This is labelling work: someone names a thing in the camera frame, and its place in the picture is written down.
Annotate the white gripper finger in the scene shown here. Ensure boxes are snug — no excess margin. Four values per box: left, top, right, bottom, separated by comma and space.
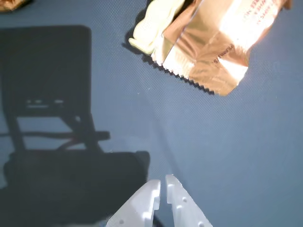
106, 179, 162, 227
165, 174, 213, 227

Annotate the yellow crinkle toy fry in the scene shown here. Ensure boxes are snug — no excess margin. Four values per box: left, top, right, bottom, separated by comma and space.
128, 0, 187, 55

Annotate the dark grey mat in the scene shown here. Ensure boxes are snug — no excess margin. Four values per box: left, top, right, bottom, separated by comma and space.
0, 0, 303, 227

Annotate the gold foil wrapper with print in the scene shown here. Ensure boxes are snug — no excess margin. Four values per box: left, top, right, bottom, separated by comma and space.
151, 0, 294, 96

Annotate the small gold foil wrapper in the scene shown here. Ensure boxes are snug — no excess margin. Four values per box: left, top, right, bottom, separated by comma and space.
0, 0, 34, 12

